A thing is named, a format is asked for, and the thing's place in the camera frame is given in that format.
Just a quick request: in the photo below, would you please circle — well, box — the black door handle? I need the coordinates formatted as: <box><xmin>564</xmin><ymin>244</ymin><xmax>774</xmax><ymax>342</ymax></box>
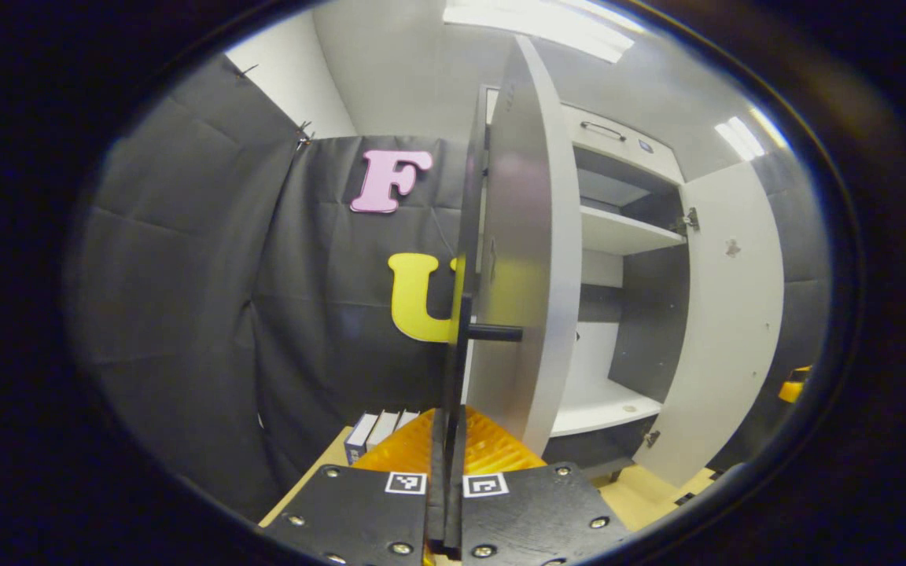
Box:
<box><xmin>444</xmin><ymin>292</ymin><xmax>525</xmax><ymax>413</ymax></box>

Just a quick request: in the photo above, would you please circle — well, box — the grey double-door shoe cabinet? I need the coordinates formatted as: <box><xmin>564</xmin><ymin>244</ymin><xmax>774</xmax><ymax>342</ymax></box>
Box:
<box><xmin>461</xmin><ymin>85</ymin><xmax>691</xmax><ymax>484</ymax></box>

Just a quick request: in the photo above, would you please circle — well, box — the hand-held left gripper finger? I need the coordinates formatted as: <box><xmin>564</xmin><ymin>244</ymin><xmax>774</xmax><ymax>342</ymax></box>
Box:
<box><xmin>447</xmin><ymin>406</ymin><xmax>632</xmax><ymax>566</ymax></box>
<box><xmin>260</xmin><ymin>406</ymin><xmax>450</xmax><ymax>566</ymax></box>

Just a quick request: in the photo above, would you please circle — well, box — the checkered sticker shoe cabinet door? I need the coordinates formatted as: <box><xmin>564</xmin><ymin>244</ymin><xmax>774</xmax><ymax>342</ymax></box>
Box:
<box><xmin>444</xmin><ymin>35</ymin><xmax>584</xmax><ymax>458</ymax></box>

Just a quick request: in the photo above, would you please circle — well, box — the black drawer handle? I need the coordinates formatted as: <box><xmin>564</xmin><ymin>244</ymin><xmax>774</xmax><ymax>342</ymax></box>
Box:
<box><xmin>580</xmin><ymin>120</ymin><xmax>628</xmax><ymax>143</ymax></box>

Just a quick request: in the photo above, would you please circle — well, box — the grey cabinet drawer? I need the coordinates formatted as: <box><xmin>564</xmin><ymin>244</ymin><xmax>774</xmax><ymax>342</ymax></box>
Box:
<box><xmin>483</xmin><ymin>85</ymin><xmax>686</xmax><ymax>186</ymax></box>

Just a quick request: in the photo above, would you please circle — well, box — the box sticker shoe cabinet door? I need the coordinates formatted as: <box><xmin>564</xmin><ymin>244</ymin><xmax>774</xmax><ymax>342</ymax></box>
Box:
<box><xmin>632</xmin><ymin>161</ymin><xmax>786</xmax><ymax>488</ymax></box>

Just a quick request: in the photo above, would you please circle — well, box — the white cabinet shelf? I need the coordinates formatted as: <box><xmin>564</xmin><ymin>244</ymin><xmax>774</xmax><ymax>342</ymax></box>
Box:
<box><xmin>550</xmin><ymin>376</ymin><xmax>664</xmax><ymax>439</ymax></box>
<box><xmin>579</xmin><ymin>204</ymin><xmax>687</xmax><ymax>257</ymax></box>

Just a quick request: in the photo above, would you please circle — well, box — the blue book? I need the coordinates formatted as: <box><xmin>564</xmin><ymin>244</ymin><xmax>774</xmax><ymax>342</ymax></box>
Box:
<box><xmin>344</xmin><ymin>413</ymin><xmax>380</xmax><ymax>465</ymax></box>

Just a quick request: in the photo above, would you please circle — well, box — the black backdrop cloth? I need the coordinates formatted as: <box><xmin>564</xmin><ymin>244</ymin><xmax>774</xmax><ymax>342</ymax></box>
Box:
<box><xmin>64</xmin><ymin>55</ymin><xmax>831</xmax><ymax>521</ymax></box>

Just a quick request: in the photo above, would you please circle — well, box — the ceiling light panel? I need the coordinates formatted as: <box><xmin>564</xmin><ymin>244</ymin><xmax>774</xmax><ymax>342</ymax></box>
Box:
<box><xmin>444</xmin><ymin>0</ymin><xmax>650</xmax><ymax>64</ymax></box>
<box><xmin>714</xmin><ymin>106</ymin><xmax>789</xmax><ymax>163</ymax></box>

